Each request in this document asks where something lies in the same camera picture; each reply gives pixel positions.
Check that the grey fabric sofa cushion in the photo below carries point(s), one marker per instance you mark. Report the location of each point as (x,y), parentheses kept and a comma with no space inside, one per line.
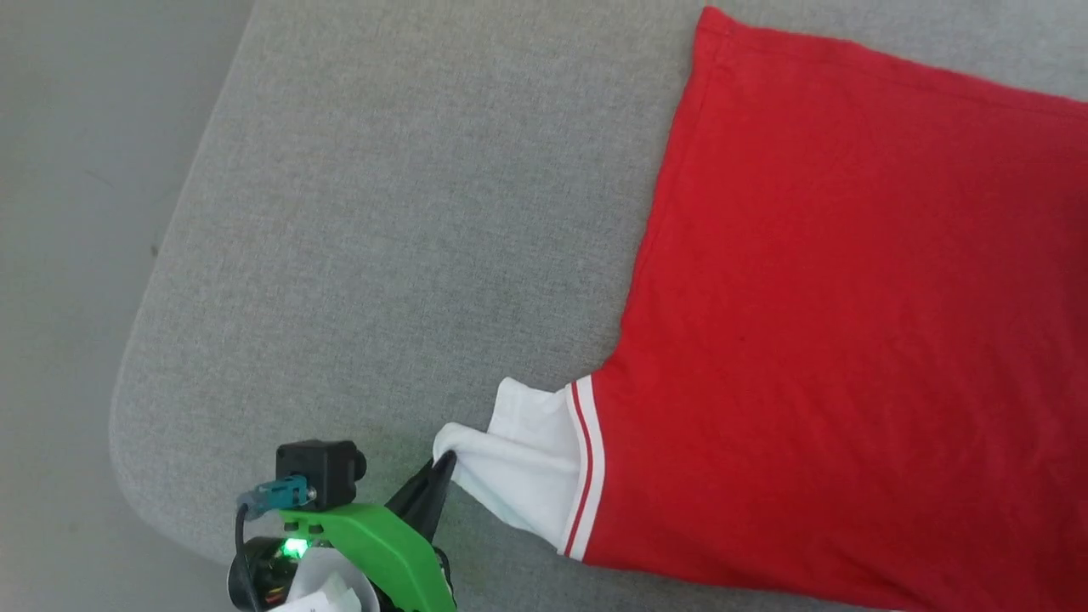
(382,212)

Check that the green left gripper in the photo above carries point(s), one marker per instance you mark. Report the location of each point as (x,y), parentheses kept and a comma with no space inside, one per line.
(382,544)

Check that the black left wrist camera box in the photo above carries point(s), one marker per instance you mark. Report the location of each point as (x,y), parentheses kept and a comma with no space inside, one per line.
(321,472)

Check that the red shirt with white sleeves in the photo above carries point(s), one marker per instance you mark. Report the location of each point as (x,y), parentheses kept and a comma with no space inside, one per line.
(850,297)

